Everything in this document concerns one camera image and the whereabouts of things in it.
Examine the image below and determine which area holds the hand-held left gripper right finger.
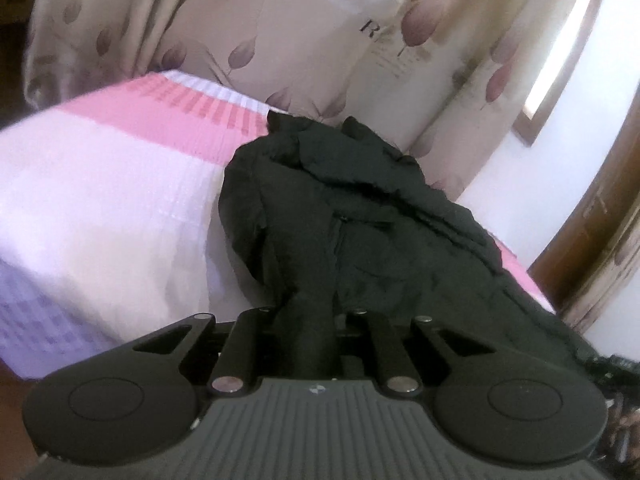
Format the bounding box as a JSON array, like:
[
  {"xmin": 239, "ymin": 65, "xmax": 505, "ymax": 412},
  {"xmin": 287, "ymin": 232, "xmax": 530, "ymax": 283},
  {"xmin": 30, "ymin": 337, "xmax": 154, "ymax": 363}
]
[{"xmin": 350, "ymin": 309, "xmax": 493, "ymax": 398}]

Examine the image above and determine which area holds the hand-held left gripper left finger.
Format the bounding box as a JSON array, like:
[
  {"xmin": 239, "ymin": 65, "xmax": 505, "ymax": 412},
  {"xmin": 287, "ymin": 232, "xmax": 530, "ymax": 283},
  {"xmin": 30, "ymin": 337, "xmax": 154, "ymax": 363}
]
[{"xmin": 132, "ymin": 309, "xmax": 276, "ymax": 396}]

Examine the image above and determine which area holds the black jacket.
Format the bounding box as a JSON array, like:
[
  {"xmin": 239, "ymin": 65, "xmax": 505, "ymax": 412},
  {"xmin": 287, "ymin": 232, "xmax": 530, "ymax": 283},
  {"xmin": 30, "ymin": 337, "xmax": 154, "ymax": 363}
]
[{"xmin": 217, "ymin": 110, "xmax": 603, "ymax": 378}]

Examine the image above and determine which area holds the pink checked bed sheet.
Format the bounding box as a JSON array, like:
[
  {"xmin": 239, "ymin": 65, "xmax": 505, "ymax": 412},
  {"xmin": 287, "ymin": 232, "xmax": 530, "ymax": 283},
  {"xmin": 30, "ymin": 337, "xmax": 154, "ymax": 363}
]
[{"xmin": 0, "ymin": 70, "xmax": 557, "ymax": 382}]

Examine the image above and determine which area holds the brown wooden door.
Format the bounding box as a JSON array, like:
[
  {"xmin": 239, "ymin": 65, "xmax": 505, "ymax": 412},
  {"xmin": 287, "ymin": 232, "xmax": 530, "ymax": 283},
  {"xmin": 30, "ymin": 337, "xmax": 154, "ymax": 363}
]
[{"xmin": 529, "ymin": 122, "xmax": 640, "ymax": 333}]

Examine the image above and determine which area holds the beige leaf print curtain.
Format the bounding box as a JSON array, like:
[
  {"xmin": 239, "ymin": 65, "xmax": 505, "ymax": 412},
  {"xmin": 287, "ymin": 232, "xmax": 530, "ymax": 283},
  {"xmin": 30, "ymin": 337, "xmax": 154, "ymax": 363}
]
[{"xmin": 22, "ymin": 0, "xmax": 618, "ymax": 206}]

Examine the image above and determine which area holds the brown wooden window frame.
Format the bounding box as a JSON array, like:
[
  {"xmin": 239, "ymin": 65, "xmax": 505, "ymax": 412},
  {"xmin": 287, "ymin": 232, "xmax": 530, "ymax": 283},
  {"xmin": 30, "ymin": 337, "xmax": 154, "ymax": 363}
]
[{"xmin": 512, "ymin": 0, "xmax": 615, "ymax": 148}]

